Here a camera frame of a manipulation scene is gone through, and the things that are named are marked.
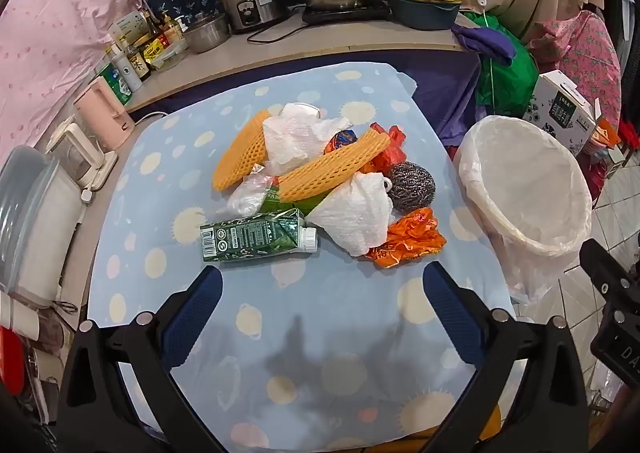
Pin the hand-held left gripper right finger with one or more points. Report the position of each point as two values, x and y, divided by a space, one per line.
450 313

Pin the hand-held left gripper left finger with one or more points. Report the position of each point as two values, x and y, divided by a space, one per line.
192 318

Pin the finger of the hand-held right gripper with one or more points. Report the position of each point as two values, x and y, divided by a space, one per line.
602 265

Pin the dark green drink carton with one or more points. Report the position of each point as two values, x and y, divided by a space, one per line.
245 235

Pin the bin with white liner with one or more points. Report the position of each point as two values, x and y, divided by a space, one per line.
520 193

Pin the steel wool scourer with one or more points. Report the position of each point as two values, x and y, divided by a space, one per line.
412 185

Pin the clear plastic bag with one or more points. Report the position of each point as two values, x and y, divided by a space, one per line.
247 195

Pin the white plastic bag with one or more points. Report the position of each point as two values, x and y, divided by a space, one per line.
352 215

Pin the light green carton box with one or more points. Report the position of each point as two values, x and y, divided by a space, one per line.
280 200

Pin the orange foam fruit net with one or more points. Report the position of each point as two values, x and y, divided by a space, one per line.
240 153
325 170

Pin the red orange snack wrapper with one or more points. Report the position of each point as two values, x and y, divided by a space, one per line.
395 148

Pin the white paper towel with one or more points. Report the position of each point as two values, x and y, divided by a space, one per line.
292 140

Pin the blue orange foil wrapper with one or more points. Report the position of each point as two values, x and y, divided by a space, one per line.
342 139

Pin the light blue spotted tablecloth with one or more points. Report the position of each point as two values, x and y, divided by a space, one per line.
300 308

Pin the pink plastic basket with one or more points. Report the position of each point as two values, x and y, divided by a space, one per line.
602 139

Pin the red plastic stool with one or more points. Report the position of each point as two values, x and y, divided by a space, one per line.
629 135

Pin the white power plug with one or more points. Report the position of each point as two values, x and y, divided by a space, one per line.
87 195

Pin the white printed carton box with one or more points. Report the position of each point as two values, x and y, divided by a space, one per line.
555 108

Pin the white storage tub with lid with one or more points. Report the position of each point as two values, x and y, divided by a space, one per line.
35 233

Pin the red plastic object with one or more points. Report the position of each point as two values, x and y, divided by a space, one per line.
10 363

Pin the white electric kettle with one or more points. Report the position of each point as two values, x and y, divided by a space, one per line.
80 155

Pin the green plastic bag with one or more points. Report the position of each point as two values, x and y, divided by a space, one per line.
510 83

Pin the pink pineapple print cover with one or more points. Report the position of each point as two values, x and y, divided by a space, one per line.
590 53

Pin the pink electric kettle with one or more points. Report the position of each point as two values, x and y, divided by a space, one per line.
102 110

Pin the purple folded cloth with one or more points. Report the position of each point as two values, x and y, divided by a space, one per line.
485 44

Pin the row of condiment bottles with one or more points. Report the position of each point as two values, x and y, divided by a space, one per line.
132 65

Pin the clear food container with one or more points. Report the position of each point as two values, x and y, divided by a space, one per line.
167 58

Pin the small steel lidded pot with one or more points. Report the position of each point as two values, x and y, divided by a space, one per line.
205 33

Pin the black induction cooker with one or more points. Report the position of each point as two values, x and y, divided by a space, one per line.
345 14

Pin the steel rice cooker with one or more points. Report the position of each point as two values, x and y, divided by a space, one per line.
250 0

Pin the pink dotted curtain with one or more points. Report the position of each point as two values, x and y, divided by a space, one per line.
65 8

